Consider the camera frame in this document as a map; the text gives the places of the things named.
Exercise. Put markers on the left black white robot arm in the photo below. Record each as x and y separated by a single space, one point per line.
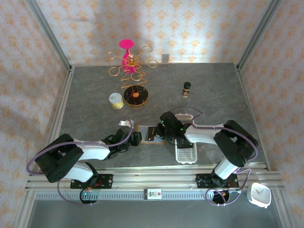
59 161

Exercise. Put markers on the white label tag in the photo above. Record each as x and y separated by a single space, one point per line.
153 194

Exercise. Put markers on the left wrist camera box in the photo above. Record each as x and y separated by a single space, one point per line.
123 122

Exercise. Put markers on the yellow white tin can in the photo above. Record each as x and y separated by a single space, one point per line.
116 101

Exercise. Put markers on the stack of credit cards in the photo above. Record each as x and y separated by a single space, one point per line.
184 118

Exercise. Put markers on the black credit card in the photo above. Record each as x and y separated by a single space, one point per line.
152 134

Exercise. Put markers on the white slotted plastic basket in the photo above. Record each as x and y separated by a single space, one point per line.
186 155

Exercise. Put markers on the black capped spice bottle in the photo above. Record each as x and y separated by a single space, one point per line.
186 89

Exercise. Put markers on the white alarm clock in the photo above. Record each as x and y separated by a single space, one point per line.
259 195

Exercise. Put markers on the pink wine glass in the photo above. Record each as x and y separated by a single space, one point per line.
126 44

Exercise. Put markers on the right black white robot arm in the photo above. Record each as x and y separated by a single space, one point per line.
237 145

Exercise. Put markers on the aluminium table side rail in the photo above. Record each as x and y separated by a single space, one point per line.
246 95
62 104

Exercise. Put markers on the orange leather card holder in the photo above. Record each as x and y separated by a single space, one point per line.
143 133

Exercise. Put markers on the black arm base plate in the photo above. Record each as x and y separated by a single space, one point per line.
202 181
105 181

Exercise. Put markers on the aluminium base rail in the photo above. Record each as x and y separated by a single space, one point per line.
154 177

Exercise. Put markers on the aluminium frame post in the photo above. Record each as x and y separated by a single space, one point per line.
257 35
51 38

